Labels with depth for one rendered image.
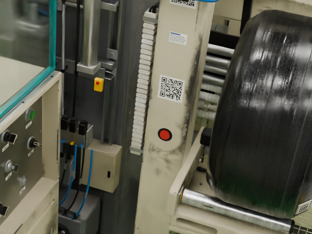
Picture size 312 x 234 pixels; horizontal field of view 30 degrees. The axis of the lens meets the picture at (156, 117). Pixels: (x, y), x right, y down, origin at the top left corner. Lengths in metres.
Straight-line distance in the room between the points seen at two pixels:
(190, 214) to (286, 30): 0.62
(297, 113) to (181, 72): 0.37
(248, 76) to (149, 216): 0.70
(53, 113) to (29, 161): 0.15
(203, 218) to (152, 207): 0.23
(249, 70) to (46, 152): 0.66
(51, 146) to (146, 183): 0.35
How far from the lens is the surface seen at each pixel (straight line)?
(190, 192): 1.78
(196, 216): 1.79
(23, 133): 1.61
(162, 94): 1.70
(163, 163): 1.82
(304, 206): 1.61
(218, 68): 2.08
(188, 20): 1.58
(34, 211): 1.72
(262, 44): 1.51
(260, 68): 1.47
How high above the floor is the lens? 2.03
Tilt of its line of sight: 32 degrees down
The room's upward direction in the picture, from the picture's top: 7 degrees clockwise
